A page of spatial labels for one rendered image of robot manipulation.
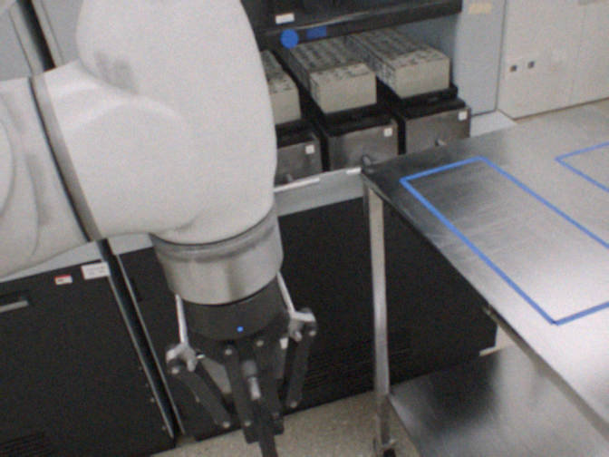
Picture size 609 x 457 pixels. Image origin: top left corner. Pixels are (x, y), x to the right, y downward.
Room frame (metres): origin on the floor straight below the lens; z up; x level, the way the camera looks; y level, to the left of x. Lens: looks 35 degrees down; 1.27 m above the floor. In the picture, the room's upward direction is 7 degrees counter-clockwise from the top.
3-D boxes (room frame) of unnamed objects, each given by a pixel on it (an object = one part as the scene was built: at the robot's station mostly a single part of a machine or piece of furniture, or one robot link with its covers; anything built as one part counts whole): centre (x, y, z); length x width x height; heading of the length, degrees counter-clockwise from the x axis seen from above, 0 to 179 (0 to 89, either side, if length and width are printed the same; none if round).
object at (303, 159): (1.24, 0.08, 0.78); 0.73 x 0.14 x 0.09; 11
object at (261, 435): (0.34, 0.07, 0.80); 0.03 x 0.01 x 0.07; 11
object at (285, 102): (1.01, 0.04, 0.85); 0.12 x 0.02 x 0.06; 101
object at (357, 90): (1.04, -0.11, 0.85); 0.12 x 0.02 x 0.06; 100
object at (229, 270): (0.34, 0.06, 1.03); 0.09 x 0.09 x 0.06
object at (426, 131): (1.29, -0.22, 0.78); 0.73 x 0.14 x 0.09; 11
